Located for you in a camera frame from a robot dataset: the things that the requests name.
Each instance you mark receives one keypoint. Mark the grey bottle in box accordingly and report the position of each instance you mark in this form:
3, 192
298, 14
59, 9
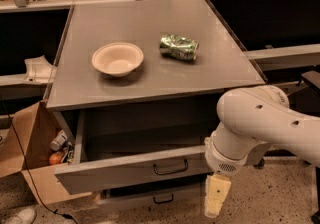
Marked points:
58, 142

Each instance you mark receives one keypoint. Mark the white shoe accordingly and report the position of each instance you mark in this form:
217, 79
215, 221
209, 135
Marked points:
25, 216

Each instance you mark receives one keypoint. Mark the brown cardboard box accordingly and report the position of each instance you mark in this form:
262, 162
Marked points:
26, 150

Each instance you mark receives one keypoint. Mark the beige paper bowl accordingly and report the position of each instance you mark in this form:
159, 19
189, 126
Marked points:
117, 59

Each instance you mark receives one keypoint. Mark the white curved plastic part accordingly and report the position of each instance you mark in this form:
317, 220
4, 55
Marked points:
39, 71

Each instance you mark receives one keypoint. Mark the grey top drawer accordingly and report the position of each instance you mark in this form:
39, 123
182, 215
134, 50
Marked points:
114, 151

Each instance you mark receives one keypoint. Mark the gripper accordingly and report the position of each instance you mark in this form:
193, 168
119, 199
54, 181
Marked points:
221, 160

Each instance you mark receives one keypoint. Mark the grey drawer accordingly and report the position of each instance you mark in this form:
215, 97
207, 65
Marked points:
154, 198
114, 151

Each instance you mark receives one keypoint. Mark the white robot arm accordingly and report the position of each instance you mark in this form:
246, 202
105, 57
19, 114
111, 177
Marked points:
250, 117

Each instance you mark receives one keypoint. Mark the grey drawer cabinet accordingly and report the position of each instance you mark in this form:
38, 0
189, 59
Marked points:
161, 84

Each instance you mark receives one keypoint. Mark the orange fruit in box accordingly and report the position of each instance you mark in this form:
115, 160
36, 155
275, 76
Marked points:
55, 158

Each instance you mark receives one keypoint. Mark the crushed green soda can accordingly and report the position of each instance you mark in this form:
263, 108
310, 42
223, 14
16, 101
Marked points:
178, 47

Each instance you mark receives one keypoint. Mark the grey bottom drawer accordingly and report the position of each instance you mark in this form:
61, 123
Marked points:
154, 198

